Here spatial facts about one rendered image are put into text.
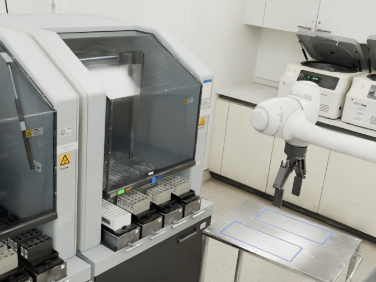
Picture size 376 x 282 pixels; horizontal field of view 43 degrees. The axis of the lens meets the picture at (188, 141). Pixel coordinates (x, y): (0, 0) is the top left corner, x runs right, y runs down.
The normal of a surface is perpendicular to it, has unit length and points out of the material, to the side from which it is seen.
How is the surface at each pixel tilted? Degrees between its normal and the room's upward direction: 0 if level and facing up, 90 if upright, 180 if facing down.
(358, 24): 90
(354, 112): 90
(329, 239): 0
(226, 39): 90
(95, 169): 90
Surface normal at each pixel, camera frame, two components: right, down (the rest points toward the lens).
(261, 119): -0.81, 0.10
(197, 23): 0.77, 0.28
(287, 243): 0.09, -0.94
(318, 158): -0.63, 0.20
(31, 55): 0.46, -0.68
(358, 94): -0.49, -0.31
